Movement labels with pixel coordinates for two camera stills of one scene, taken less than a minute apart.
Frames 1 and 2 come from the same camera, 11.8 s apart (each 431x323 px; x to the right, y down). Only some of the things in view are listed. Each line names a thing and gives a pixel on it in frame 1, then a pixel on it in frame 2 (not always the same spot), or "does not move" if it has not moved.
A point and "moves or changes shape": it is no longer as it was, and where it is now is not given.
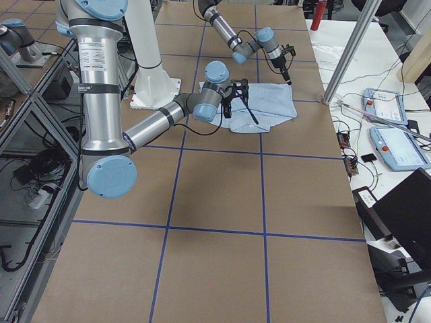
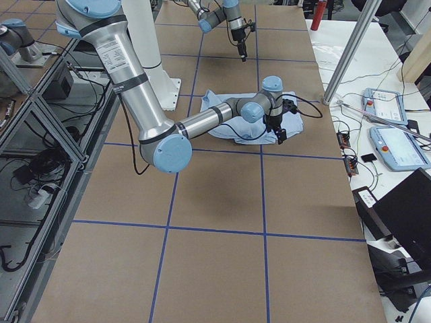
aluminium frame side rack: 40,113 does not move
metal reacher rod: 390,122 does not move
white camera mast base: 154,86 does not move
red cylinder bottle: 318,13 does not move
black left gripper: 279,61 to 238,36
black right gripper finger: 227,110 to 281,134
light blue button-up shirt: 269,103 moves or changes shape
